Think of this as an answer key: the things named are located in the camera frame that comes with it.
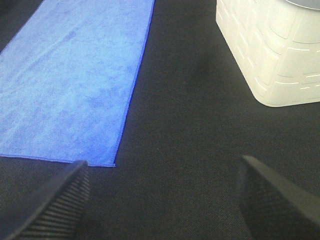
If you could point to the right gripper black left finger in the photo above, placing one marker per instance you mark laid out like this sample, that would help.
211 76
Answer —
53 211

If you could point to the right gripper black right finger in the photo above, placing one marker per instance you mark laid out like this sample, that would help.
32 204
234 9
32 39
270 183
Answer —
273 207

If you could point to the blue microfiber towel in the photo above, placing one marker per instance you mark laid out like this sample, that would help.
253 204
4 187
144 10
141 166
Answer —
67 79

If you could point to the white plastic basket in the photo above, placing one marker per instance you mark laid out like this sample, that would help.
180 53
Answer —
276 45

